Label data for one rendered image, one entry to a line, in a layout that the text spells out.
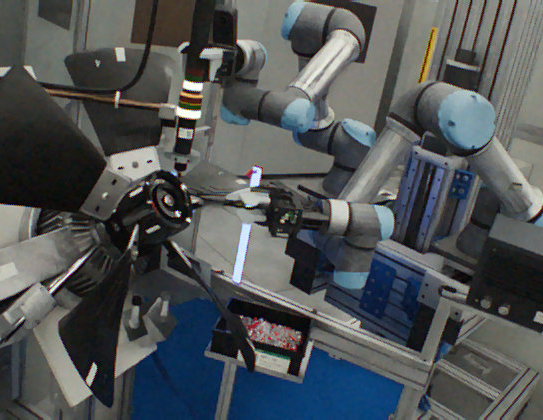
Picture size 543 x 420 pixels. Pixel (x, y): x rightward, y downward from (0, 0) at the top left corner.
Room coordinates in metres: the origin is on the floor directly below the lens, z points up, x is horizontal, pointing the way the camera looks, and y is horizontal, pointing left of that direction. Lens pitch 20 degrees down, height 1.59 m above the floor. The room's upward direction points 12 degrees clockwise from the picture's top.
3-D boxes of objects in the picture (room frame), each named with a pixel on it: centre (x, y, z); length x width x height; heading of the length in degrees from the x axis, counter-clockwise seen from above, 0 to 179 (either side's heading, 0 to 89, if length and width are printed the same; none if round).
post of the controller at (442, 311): (1.19, -0.44, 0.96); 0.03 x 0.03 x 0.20; 67
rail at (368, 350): (1.35, -0.04, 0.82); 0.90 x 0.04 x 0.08; 67
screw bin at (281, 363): (1.17, -0.04, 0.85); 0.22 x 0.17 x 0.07; 83
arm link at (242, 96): (1.33, 0.12, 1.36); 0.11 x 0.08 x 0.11; 67
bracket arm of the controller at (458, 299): (1.15, -0.53, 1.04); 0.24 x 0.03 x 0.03; 67
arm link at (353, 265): (1.20, -0.19, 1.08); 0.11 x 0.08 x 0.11; 25
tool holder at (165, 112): (1.06, 0.20, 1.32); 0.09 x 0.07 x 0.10; 102
